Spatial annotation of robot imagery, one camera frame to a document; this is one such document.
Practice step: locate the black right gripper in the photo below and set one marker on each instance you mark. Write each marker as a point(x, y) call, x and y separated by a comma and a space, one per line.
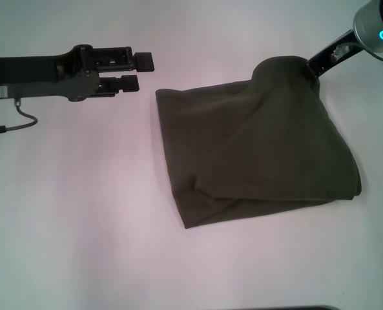
point(333, 55)

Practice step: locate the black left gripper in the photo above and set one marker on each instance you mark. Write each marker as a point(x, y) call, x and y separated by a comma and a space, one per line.
point(49, 77)

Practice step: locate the dark green printed T-shirt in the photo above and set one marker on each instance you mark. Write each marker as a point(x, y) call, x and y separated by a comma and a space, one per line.
point(255, 145)

